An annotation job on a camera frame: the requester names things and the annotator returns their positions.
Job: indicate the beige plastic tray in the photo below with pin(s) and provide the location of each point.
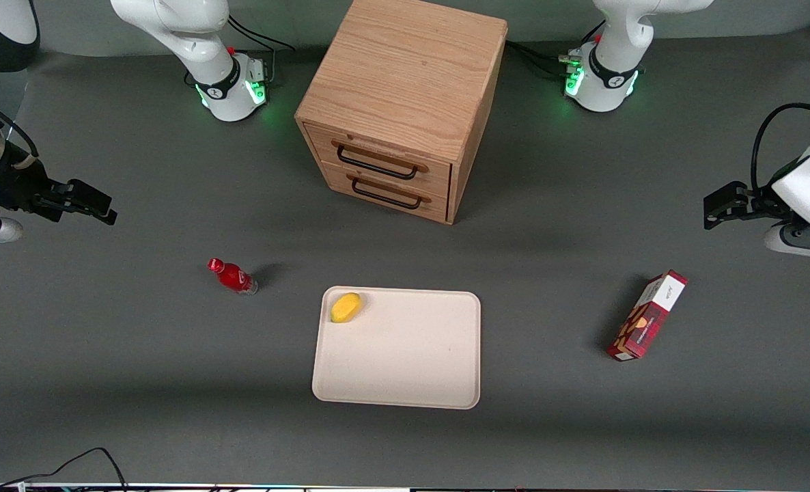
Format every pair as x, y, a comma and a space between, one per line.
405, 355

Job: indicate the yellow lemon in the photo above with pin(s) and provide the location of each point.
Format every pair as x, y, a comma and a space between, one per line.
345, 307

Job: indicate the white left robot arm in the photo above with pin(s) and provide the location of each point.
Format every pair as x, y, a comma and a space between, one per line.
613, 61

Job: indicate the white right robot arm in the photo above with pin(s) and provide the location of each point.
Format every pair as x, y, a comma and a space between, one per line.
193, 41

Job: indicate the wooden two-drawer cabinet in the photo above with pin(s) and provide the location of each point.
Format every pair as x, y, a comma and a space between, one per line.
405, 89

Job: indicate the red coke bottle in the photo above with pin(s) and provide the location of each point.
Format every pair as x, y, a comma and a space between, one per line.
233, 277

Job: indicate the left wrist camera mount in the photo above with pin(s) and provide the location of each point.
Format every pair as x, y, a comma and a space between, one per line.
801, 240

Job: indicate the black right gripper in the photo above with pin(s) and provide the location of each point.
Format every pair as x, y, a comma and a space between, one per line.
21, 186

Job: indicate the red plaid cookie box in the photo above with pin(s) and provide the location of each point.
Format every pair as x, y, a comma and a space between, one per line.
647, 318

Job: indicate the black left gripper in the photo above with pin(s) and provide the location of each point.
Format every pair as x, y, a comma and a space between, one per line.
750, 203

